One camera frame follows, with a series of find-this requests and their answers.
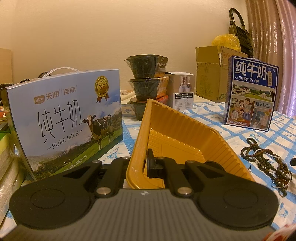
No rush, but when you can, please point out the dark green bead necklace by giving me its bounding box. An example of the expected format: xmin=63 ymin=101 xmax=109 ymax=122
xmin=240 ymin=137 xmax=293 ymax=197

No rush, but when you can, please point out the brown bead necklace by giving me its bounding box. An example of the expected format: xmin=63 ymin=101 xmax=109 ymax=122
xmin=245 ymin=148 xmax=293 ymax=190

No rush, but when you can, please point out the white pearl necklace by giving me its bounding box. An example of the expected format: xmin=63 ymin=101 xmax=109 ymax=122
xmin=252 ymin=148 xmax=293 ymax=189

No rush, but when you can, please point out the gold plastic tray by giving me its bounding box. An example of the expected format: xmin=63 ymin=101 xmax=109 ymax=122
xmin=126 ymin=99 xmax=254 ymax=189

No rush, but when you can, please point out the bottom black food bowl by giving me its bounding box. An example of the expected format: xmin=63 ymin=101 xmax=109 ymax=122
xmin=127 ymin=94 xmax=169 ymax=122

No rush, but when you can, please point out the black food bowl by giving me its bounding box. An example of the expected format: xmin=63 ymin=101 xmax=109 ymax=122
xmin=127 ymin=94 xmax=169 ymax=122
xmin=125 ymin=54 xmax=169 ymax=79
xmin=129 ymin=76 xmax=170 ymax=101

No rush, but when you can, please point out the small white product box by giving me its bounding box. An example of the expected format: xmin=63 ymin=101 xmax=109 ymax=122
xmin=166 ymin=72 xmax=195 ymax=111

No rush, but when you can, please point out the light blue milk carton box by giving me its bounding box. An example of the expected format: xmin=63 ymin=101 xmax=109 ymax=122
xmin=1 ymin=68 xmax=123 ymax=180

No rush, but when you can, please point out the middle black food bowl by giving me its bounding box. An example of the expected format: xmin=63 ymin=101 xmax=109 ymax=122
xmin=129 ymin=76 xmax=170 ymax=101

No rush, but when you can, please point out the dark blue milk carton box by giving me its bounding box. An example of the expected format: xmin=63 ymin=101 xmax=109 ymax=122
xmin=223 ymin=56 xmax=279 ymax=132

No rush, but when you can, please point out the stack of books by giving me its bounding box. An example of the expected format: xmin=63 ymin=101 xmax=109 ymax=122
xmin=0 ymin=107 xmax=27 ymax=222

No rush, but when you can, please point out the top black food bowl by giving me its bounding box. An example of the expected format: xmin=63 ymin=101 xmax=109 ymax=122
xmin=125 ymin=54 xmax=169 ymax=79

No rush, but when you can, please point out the open cardboard box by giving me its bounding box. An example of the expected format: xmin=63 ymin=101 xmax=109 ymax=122
xmin=196 ymin=46 xmax=248 ymax=103

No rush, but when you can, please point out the black folding cart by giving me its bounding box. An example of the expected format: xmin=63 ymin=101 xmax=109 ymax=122
xmin=229 ymin=8 xmax=253 ymax=58

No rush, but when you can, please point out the yellow plastic bag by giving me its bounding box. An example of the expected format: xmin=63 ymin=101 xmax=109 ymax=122
xmin=212 ymin=34 xmax=241 ymax=52

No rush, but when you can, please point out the pink curtain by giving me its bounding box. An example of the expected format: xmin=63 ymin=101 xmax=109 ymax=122
xmin=246 ymin=1 xmax=295 ymax=118

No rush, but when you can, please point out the brown cardboard box left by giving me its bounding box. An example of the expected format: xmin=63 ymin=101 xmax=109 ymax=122
xmin=0 ymin=48 xmax=13 ymax=84

